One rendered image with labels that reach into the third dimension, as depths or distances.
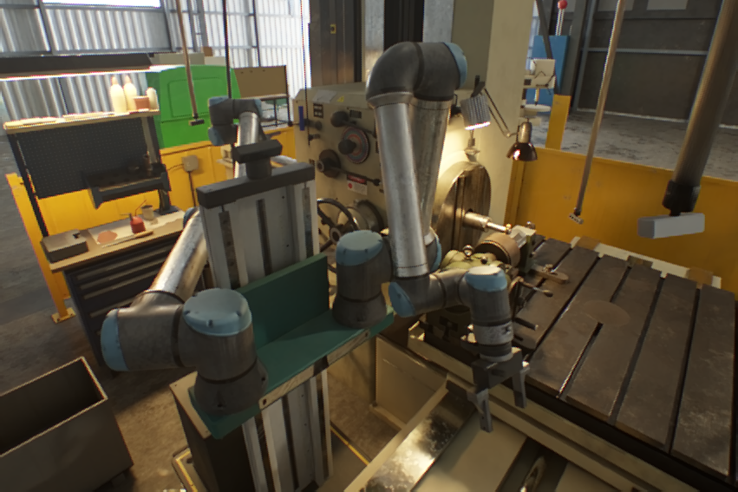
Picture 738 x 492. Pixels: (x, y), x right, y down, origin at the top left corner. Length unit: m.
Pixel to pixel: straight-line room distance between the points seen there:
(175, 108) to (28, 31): 9.31
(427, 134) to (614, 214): 3.06
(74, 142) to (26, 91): 11.24
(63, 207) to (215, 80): 2.60
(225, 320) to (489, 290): 0.60
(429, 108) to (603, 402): 1.17
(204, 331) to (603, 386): 1.36
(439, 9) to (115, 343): 2.04
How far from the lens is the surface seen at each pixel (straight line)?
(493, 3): 2.20
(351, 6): 2.76
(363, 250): 1.18
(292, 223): 1.24
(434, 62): 1.01
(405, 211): 0.94
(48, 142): 3.20
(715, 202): 3.88
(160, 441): 2.88
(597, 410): 1.64
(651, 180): 3.86
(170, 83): 5.43
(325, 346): 1.25
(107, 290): 2.99
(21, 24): 14.41
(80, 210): 3.99
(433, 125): 1.07
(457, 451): 1.75
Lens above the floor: 2.12
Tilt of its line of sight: 24 degrees down
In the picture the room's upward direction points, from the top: straight up
